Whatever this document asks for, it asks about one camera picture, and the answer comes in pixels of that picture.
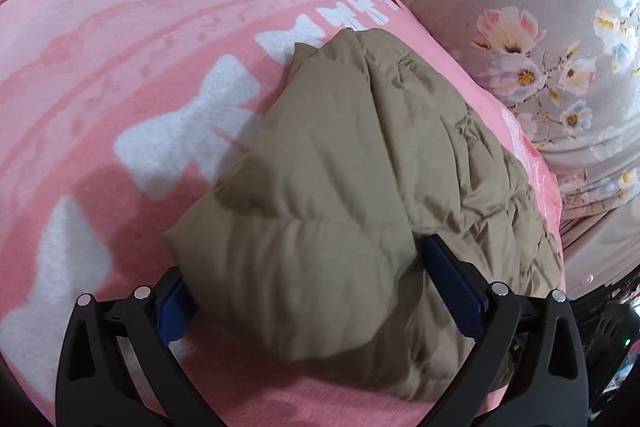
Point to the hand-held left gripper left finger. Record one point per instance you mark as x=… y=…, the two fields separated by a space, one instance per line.
x=172 y=304

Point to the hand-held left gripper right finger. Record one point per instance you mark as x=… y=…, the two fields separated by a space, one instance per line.
x=457 y=279

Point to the khaki quilted jacket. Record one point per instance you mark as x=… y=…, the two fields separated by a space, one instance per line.
x=360 y=187

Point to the pink printed blanket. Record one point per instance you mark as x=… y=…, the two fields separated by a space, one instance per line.
x=125 y=57

